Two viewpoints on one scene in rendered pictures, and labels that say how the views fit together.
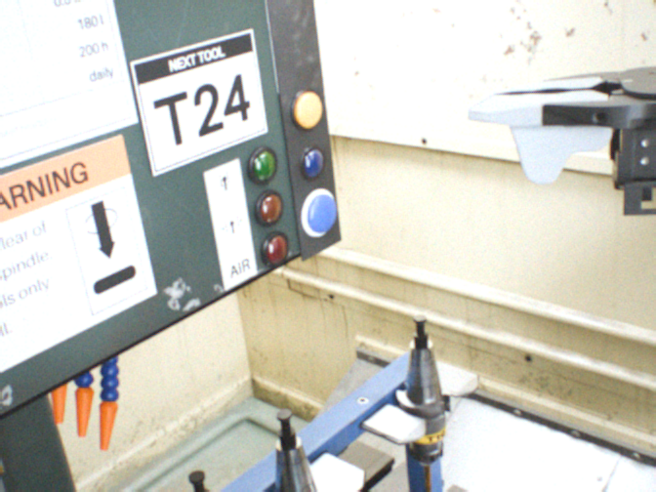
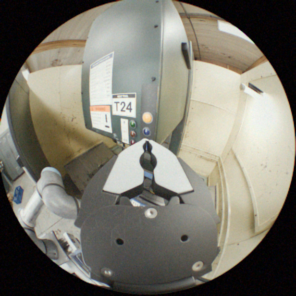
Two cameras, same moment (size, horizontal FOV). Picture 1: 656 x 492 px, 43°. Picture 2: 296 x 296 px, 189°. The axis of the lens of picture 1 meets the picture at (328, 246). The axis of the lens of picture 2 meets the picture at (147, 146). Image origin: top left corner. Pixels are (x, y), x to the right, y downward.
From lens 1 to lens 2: 0.57 m
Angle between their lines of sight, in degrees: 63
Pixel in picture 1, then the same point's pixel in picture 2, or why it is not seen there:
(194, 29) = (123, 90)
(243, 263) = (126, 140)
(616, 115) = (87, 194)
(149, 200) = (112, 117)
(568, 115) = (106, 170)
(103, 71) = (108, 95)
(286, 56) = (144, 102)
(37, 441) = not seen: hidden behind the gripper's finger
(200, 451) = not seen: hidden behind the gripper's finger
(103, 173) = (106, 110)
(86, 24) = (107, 87)
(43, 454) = not seen: hidden behind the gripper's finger
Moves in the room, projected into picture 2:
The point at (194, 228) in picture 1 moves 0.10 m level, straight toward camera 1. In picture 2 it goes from (118, 127) to (90, 132)
